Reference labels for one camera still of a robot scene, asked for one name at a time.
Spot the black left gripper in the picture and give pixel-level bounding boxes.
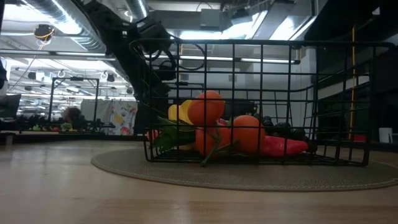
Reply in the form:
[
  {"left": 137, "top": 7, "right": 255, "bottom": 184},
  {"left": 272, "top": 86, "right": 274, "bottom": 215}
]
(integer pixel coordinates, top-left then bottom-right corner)
[{"left": 136, "top": 18, "right": 178, "bottom": 94}]

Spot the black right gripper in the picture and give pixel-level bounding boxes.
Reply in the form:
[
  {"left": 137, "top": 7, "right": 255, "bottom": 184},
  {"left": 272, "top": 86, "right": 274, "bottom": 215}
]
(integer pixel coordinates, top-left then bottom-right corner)
[{"left": 306, "top": 0, "right": 361, "bottom": 43}]

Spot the yellow bell pepper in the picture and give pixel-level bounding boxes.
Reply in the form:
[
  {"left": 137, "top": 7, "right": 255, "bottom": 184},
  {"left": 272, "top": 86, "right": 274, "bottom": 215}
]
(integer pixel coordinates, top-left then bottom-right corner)
[{"left": 167, "top": 99, "right": 195, "bottom": 125}]

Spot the green cucumber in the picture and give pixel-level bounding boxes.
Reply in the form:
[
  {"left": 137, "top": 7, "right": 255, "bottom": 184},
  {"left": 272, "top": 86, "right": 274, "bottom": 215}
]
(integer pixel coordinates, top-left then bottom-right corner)
[{"left": 152, "top": 116, "right": 197, "bottom": 152}]

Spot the green tangerine stem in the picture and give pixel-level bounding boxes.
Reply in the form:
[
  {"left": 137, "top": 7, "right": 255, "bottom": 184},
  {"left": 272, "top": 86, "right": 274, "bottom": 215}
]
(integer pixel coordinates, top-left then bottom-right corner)
[{"left": 200, "top": 124, "right": 242, "bottom": 168}]

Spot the black grape bunch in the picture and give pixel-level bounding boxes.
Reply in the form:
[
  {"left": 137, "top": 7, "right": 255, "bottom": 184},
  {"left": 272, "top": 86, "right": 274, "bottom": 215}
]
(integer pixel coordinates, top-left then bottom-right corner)
[{"left": 253, "top": 112, "right": 318, "bottom": 153}]

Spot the red pepper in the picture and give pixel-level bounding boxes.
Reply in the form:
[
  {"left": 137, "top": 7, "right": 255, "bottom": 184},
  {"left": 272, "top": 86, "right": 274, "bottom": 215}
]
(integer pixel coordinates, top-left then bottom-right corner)
[{"left": 261, "top": 135, "right": 309, "bottom": 157}]

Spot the person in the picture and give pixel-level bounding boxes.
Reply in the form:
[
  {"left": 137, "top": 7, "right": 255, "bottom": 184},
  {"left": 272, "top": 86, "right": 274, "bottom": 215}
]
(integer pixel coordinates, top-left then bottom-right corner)
[{"left": 62, "top": 107, "right": 85, "bottom": 131}]

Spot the dark monitor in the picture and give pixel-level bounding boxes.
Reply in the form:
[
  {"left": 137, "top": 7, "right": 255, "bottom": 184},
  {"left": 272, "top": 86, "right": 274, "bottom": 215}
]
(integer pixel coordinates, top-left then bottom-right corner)
[{"left": 0, "top": 93, "right": 22, "bottom": 119}]

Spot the round grey placemat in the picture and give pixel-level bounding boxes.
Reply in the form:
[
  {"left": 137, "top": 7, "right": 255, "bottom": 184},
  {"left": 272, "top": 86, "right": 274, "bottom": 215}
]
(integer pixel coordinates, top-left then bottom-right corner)
[{"left": 90, "top": 146, "right": 398, "bottom": 192}]

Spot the silver ventilation duct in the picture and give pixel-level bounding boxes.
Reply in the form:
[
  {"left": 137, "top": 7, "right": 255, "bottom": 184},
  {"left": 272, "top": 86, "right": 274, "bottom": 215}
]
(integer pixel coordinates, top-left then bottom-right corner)
[{"left": 124, "top": 0, "right": 150, "bottom": 19}]

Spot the black wire basket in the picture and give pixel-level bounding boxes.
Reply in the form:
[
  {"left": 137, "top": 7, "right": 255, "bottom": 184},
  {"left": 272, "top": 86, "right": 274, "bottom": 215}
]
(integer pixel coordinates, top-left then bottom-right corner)
[{"left": 129, "top": 39, "right": 396, "bottom": 167}]

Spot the black yellow cable reel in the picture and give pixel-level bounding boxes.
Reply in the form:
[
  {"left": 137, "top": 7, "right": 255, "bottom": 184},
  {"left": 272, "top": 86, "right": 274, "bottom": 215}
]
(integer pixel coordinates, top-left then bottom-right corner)
[{"left": 33, "top": 24, "right": 56, "bottom": 41}]

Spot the black metal gantry frame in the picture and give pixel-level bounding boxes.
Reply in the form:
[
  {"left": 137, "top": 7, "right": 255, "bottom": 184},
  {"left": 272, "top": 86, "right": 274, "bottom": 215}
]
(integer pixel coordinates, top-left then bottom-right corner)
[{"left": 48, "top": 77, "right": 100, "bottom": 131}]

